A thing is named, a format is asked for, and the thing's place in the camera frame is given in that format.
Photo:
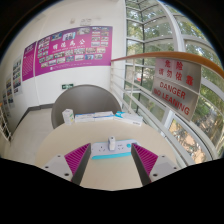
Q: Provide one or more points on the small white charger block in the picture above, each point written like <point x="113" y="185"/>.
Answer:
<point x="112" y="143"/>

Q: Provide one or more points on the small upright white carton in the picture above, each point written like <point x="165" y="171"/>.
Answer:
<point x="68" y="116"/>

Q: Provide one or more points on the grey round-backed chair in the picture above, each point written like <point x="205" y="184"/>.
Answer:
<point x="85" y="100"/>

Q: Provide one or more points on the large magenta photo poster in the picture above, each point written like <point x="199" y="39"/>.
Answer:
<point x="75" y="50"/>

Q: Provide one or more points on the green exit sign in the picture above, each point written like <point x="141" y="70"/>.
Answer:
<point x="67" y="86"/>

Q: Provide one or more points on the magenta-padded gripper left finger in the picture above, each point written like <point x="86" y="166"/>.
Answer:
<point x="76" y="160"/>

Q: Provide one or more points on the narrow magenta text poster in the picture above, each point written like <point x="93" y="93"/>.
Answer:
<point x="29" y="61"/>

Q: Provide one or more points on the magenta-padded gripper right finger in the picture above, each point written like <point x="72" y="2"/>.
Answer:
<point x="146" y="160"/>

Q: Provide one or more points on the white railing with wooden handrail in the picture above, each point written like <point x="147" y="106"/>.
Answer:
<point x="146" y="55"/>

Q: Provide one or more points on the flat white and blue box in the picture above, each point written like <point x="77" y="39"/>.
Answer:
<point x="104" y="116"/>
<point x="84" y="118"/>

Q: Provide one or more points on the white wall photo panel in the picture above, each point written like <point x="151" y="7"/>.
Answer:
<point x="9" y="92"/>
<point x="17" y="76"/>

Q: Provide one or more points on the large flat white blue box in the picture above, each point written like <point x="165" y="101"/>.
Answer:
<point x="128" y="118"/>

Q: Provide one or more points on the silver warning sign red lettering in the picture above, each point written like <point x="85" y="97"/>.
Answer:
<point x="176" y="88"/>

